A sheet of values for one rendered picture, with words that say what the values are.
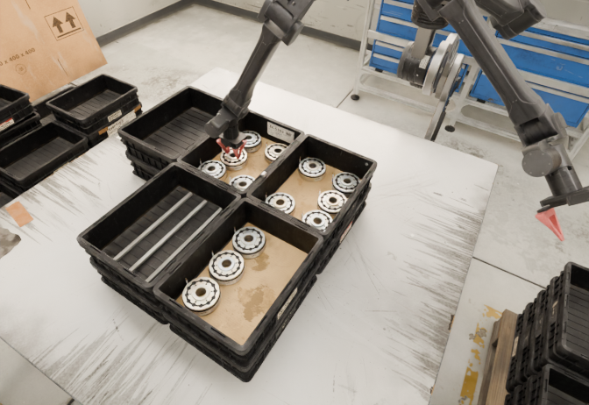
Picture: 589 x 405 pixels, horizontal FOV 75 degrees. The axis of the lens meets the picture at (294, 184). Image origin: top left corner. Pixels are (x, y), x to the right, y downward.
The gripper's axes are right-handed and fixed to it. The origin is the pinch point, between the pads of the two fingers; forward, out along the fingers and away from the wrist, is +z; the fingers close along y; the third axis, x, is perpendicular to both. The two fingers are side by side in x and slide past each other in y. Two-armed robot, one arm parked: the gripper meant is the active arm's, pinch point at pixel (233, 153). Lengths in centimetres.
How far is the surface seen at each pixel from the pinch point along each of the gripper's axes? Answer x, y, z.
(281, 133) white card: 19.1, 9.4, -1.4
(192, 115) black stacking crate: 14.2, -34.4, 4.0
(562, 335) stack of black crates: 13, 126, 30
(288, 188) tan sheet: 0.1, 24.9, 4.6
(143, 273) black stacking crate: -53, 8, 4
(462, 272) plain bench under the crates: 10, 90, 19
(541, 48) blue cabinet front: 199, 88, 13
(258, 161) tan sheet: 5.5, 7.4, 4.4
